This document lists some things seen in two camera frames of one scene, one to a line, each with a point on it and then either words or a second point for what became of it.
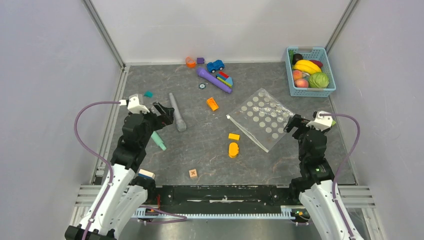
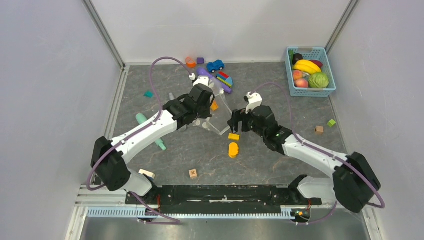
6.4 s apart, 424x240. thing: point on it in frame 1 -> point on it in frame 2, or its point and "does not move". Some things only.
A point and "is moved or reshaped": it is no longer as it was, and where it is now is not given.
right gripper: x=296 y=121 -> x=237 y=115
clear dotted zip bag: x=263 y=117 is moved or reshaped
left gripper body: x=152 y=122 -> x=204 y=112
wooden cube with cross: x=193 y=173 does not move
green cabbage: x=319 y=80 does not move
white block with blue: x=146 y=174 does not move
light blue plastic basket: x=318 y=54 does not move
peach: x=297 y=75 does not move
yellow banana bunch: x=306 y=66 does not move
